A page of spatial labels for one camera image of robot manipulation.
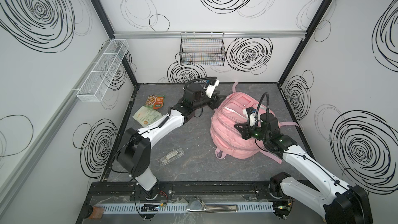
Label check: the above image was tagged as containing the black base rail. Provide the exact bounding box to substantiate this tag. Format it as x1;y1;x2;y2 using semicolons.
88;180;274;200

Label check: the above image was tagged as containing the white green spout pouch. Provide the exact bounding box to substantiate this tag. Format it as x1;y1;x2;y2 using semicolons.
133;106;162;127

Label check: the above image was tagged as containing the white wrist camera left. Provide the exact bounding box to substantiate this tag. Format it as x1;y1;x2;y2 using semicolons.
205;79;220;98

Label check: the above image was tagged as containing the pink student backpack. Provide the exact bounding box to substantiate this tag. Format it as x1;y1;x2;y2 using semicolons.
210;90;301;163

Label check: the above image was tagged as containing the brown black button box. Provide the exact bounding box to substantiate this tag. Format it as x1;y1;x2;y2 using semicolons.
81;205;105;220

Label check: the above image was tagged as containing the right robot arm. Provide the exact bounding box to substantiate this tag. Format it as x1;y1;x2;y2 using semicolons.
235;107;373;224

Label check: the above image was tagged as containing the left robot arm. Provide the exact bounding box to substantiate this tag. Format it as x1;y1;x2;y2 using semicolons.
115;77;226;199

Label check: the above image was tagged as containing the black wire wall basket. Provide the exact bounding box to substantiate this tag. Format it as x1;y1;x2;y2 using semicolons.
179;32;227;66

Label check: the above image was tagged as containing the white slotted cable duct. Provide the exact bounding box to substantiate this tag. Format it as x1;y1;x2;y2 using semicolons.
96;202;275;214

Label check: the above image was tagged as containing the clear plastic packet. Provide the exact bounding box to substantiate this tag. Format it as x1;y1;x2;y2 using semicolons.
160;148;184;166

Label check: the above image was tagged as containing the white mesh wall shelf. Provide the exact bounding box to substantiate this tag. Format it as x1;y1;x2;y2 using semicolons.
76;39;129;103

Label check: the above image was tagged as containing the orange green food packet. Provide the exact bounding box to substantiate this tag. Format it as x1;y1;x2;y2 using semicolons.
144;95;165;110

